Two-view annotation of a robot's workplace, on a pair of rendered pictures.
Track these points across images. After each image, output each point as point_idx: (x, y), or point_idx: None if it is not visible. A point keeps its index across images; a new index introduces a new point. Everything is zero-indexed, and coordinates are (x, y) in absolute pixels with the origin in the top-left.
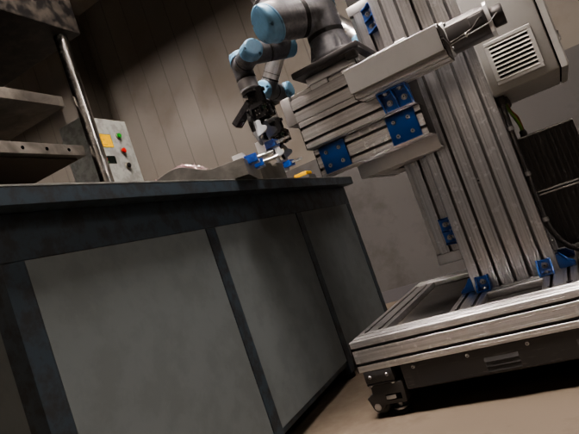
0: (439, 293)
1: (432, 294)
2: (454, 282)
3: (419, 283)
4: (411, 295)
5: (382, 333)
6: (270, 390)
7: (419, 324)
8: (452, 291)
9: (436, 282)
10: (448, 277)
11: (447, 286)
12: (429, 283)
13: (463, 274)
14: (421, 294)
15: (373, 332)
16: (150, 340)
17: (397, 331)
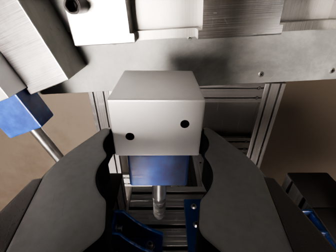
0: (215, 112)
1: (221, 105)
2: (245, 117)
3: (281, 84)
4: (217, 93)
5: (96, 104)
6: None
7: (101, 125)
8: (206, 122)
9: (259, 104)
10: (258, 114)
11: (238, 113)
12: (257, 99)
13: (254, 126)
14: (211, 102)
15: (105, 95)
16: None
17: (93, 115)
